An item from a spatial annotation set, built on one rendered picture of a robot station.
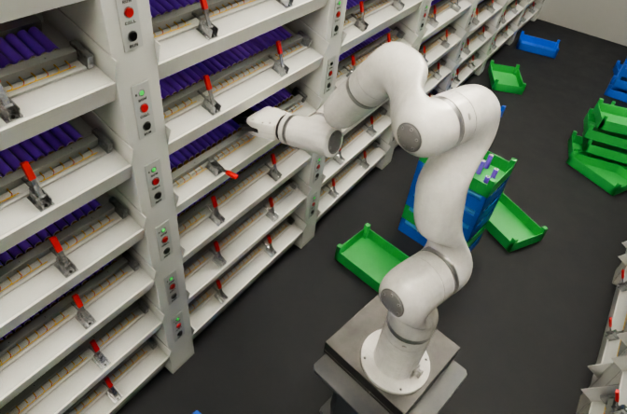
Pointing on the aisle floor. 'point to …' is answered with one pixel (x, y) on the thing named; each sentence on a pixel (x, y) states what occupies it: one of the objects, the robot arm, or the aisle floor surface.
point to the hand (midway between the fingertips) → (243, 117)
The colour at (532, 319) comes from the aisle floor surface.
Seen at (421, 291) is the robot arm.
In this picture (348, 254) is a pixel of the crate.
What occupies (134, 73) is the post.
